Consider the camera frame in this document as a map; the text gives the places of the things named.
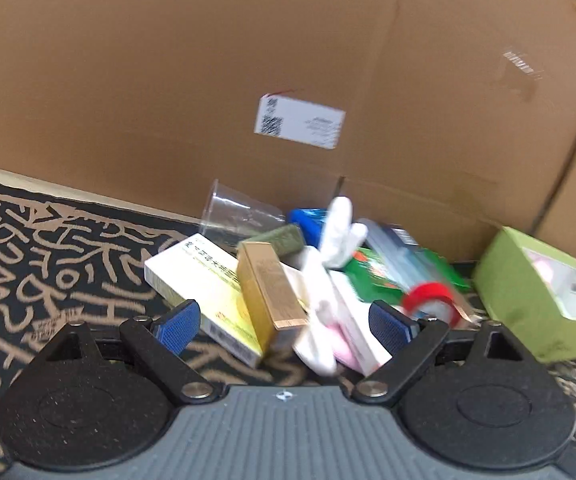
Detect red tape roll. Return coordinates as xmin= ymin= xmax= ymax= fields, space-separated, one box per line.
xmin=401 ymin=282 xmax=460 ymax=327

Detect white yellow medicine box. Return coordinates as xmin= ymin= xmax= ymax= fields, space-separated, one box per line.
xmin=144 ymin=233 xmax=263 ymax=368

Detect white shipping label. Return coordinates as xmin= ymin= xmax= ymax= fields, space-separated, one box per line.
xmin=253 ymin=94 xmax=346 ymax=150

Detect lime green shoe box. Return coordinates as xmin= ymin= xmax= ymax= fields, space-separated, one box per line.
xmin=472 ymin=228 xmax=576 ymax=363

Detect white rolled socks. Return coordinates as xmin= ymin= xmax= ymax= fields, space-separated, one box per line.
xmin=294 ymin=196 xmax=367 ymax=377

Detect green plastic case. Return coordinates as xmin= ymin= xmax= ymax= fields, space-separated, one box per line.
xmin=342 ymin=247 xmax=471 ymax=304

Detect large brown cardboard sheet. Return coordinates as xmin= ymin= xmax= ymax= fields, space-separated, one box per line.
xmin=0 ymin=0 xmax=576 ymax=260

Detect blue small box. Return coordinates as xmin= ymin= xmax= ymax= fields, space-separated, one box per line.
xmin=287 ymin=208 xmax=327 ymax=247

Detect olive green sponge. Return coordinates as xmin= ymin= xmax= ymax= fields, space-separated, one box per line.
xmin=238 ymin=223 xmax=305 ymax=257

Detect clear plastic cup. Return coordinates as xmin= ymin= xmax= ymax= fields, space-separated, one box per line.
xmin=199 ymin=179 xmax=286 ymax=252

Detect gold rectangular box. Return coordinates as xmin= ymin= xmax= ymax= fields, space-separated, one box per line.
xmin=237 ymin=242 xmax=308 ymax=356

